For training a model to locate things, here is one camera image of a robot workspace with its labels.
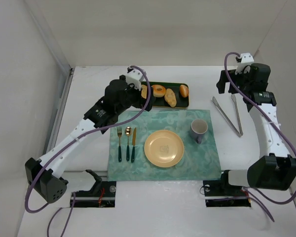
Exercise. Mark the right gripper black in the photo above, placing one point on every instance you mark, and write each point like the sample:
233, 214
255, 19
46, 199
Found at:
227, 82

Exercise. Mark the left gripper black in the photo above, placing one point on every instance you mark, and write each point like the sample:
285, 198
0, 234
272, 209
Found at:
143, 99

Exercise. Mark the metal tongs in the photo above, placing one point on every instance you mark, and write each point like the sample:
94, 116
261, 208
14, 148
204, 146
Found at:
238, 131

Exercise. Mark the round bun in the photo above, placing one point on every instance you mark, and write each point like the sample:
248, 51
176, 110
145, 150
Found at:
184, 91

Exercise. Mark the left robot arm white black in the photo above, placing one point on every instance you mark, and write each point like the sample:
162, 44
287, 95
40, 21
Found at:
44, 175

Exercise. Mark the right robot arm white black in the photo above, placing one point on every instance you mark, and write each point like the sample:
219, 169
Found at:
276, 168

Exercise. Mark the bread slice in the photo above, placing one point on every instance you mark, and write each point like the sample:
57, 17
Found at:
144, 90

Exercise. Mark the oblong bread roll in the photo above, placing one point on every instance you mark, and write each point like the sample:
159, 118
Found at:
170, 97

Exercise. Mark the bagel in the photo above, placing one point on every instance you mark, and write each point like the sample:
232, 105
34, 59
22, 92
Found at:
158, 90

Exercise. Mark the purple mug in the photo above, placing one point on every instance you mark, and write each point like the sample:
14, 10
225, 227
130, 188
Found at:
198, 129

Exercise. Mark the dark green serving tray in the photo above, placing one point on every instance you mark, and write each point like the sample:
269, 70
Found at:
182, 102

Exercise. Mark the teal patterned placemat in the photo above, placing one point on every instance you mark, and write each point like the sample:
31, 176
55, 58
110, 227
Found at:
199, 162

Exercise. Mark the yellow plate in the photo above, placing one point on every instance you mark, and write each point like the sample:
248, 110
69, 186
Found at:
164, 148

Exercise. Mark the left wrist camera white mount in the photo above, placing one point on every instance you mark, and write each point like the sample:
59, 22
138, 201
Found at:
135, 77

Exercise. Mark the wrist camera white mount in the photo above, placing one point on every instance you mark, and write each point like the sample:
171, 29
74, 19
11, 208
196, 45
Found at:
245, 60
135, 77

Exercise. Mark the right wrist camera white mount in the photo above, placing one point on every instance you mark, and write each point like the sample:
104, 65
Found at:
245, 60

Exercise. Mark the gold spoon green handle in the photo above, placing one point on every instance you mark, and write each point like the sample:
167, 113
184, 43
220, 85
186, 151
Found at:
128, 133

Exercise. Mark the gold fork green handle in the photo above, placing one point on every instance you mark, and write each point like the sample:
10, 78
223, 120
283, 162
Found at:
119, 133

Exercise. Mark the gold knife green handle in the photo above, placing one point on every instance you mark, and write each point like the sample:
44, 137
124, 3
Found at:
134, 145

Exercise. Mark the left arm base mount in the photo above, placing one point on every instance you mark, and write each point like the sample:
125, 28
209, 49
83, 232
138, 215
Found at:
92, 191

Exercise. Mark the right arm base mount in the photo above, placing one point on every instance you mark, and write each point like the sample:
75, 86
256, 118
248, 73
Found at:
219, 193

